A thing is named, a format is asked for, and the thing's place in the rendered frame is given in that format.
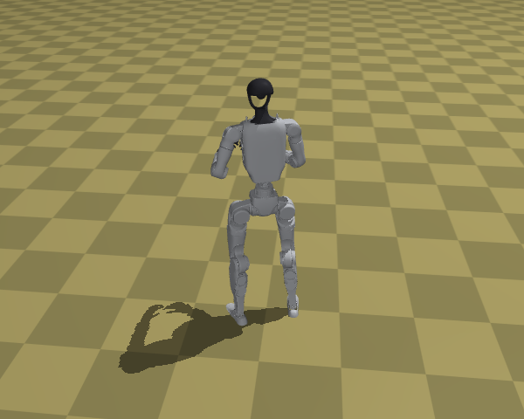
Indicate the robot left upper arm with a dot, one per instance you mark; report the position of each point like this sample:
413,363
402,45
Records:
231,135

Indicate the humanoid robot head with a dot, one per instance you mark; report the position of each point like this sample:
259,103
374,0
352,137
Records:
260,88

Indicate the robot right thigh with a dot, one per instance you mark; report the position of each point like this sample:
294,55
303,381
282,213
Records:
286,224

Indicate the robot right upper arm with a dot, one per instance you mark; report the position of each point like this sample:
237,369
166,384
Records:
293,131

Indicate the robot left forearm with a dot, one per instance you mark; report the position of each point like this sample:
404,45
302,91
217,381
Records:
213,164

